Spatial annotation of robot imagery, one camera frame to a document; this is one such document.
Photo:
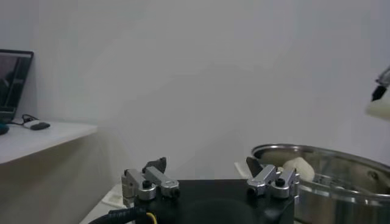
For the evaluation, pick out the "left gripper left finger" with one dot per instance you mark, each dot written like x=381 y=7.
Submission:
x=158 y=179

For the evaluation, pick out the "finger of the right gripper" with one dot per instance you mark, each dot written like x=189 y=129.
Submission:
x=378 y=92

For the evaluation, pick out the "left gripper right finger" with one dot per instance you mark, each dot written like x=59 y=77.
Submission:
x=265 y=178

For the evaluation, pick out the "white steamed baozi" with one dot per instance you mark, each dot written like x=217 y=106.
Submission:
x=300 y=167
x=381 y=109

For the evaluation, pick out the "stainless steel steamer basket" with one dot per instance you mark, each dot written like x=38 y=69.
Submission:
x=335 y=210

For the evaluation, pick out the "white side table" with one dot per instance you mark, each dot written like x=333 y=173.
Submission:
x=55 y=138

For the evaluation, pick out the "small black dongle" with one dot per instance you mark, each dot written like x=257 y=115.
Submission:
x=41 y=126

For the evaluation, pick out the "small white adapter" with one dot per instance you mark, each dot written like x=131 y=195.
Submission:
x=30 y=123

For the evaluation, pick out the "blue computer mouse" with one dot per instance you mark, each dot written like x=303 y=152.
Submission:
x=3 y=129

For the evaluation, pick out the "black laptop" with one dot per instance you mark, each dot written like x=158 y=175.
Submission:
x=12 y=79

